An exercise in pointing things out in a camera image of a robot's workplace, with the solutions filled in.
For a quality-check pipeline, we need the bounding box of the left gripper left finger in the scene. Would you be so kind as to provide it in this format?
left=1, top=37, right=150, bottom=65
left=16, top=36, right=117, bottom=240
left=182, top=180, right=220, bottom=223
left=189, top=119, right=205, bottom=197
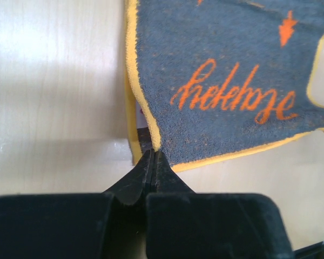
left=0, top=150, right=154, bottom=258

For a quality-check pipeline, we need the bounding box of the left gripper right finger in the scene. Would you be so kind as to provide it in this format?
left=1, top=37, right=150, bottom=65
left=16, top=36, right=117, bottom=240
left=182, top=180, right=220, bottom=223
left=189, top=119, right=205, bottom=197
left=146, top=152, right=294, bottom=258

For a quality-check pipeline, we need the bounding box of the orange towel with grey spots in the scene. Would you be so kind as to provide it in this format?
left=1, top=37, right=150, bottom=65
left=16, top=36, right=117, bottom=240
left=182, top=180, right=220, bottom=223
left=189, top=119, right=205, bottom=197
left=125, top=1, right=324, bottom=172

